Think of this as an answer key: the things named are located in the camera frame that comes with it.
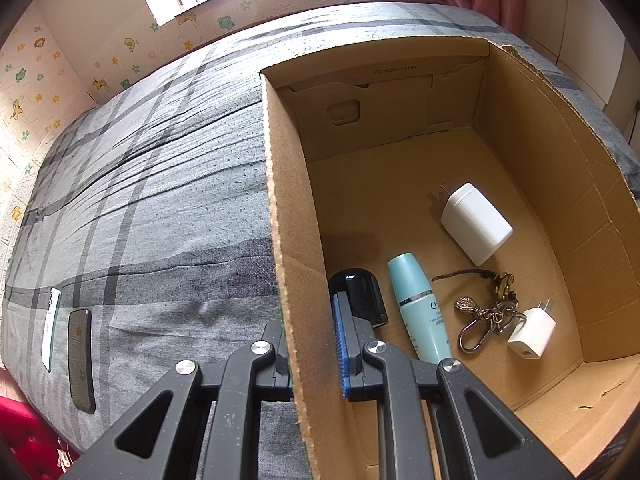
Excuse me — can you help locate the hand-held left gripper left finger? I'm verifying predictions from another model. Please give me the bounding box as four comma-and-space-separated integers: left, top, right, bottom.
60, 320, 294, 480

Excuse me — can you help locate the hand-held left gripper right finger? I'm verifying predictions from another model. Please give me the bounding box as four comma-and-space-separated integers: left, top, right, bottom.
331, 292, 571, 480

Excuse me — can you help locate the small black round jar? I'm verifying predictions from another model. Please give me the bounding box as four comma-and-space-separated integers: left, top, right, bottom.
328, 269, 390, 328

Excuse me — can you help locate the teal cosmetic bottle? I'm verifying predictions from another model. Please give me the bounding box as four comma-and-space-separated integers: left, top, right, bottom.
388, 253, 452, 363

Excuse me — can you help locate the metal keychain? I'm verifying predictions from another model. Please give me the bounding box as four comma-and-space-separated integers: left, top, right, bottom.
431, 270, 527, 355

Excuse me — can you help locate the large white charger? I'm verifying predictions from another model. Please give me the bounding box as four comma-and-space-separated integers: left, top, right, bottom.
430, 182, 514, 267

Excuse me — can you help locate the small white charger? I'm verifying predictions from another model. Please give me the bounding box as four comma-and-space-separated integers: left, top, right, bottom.
507, 298, 557, 362

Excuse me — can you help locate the brown cardboard box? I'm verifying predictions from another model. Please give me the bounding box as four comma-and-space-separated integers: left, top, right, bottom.
259, 35, 640, 480

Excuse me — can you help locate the grey plaid bed sheet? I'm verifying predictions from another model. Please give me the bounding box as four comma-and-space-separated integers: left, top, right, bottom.
0, 2, 640, 480

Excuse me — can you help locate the white smartphone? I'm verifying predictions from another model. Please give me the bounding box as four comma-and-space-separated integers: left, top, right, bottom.
41, 287, 62, 373

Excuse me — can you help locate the red tufted cushion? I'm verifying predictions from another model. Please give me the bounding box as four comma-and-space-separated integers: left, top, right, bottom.
0, 395, 81, 480

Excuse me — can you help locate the white wardrobe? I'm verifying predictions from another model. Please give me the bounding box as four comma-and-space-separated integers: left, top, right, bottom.
520, 0, 640, 133

